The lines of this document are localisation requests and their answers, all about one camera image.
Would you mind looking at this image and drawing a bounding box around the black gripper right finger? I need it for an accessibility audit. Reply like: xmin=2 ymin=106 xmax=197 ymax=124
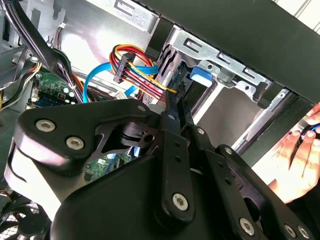
xmin=180 ymin=98 xmax=315 ymax=240

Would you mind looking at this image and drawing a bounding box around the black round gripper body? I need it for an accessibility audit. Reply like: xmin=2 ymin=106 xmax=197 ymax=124
xmin=49 ymin=156 xmax=250 ymax=240

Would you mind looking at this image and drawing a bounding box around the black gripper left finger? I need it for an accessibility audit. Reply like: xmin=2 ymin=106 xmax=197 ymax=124
xmin=13 ymin=90 xmax=197 ymax=225

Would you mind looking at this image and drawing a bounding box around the round black tool blue ring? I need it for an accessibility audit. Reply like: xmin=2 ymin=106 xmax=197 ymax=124
xmin=296 ymin=121 xmax=320 ymax=151

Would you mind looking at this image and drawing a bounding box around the red orange yellow power wire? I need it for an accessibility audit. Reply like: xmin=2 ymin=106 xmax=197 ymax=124
xmin=109 ymin=43 xmax=187 ymax=101

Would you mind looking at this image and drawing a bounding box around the hard disk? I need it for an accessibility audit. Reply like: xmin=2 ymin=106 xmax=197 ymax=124
xmin=172 ymin=62 xmax=215 ymax=88

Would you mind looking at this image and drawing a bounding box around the person's hand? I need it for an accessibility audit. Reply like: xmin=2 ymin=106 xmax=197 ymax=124
xmin=306 ymin=102 xmax=320 ymax=127
xmin=268 ymin=130 xmax=320 ymax=205

